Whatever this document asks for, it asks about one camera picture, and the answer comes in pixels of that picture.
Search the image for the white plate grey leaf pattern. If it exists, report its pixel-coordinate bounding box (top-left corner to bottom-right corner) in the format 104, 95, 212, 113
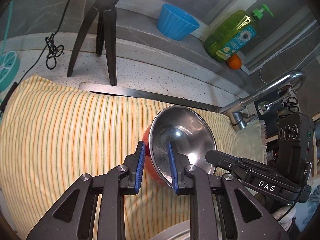
150, 220, 190, 240

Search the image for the stainless steel bowl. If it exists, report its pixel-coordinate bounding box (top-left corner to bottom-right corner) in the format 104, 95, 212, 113
149, 106, 217, 185

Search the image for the red steel bowl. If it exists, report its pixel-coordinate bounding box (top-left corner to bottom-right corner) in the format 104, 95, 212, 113
142, 125, 172, 188

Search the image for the knife block with scissors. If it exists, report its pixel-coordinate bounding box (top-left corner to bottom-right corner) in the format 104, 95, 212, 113
254, 84, 301, 140

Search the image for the beige gloved hand cloth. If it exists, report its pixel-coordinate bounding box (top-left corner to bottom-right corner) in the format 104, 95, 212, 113
272, 205, 296, 222

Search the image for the chrome faucet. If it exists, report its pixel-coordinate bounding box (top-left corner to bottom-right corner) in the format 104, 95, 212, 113
217, 69, 306, 131

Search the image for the yellow striped cloth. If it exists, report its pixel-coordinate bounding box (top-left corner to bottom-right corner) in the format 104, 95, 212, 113
1, 75, 265, 239

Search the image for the orange fruit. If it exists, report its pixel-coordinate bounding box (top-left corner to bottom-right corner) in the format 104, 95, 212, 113
226, 54, 242, 70

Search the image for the green dish soap bottle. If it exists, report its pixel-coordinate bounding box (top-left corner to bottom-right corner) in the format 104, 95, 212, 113
203, 3, 274, 62

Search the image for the blue ribbed cup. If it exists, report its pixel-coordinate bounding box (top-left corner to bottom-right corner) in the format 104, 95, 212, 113
157, 3, 200, 41

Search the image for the black tripod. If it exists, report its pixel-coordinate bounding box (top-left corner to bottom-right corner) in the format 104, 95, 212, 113
67, 0, 119, 86

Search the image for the black cable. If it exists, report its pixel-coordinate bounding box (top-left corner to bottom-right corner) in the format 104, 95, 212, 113
0, 0, 81, 111

